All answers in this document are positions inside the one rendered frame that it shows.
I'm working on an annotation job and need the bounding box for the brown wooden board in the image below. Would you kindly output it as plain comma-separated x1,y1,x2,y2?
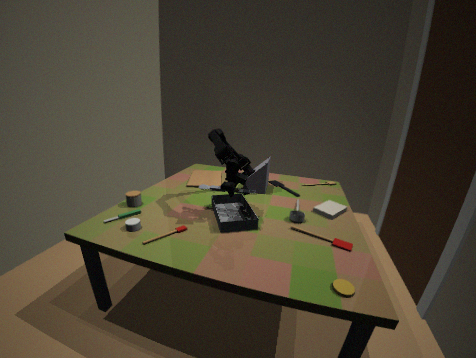
186,170,222,187

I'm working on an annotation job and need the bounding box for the white spiral notepad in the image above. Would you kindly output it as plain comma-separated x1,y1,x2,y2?
313,200,347,220

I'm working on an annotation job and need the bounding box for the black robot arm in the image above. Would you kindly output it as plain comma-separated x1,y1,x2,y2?
208,128,255,185

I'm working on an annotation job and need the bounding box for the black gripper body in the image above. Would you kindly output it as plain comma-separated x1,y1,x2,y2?
221,168,237,191

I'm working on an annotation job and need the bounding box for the yellow round disc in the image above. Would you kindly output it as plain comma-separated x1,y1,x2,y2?
332,279,355,298

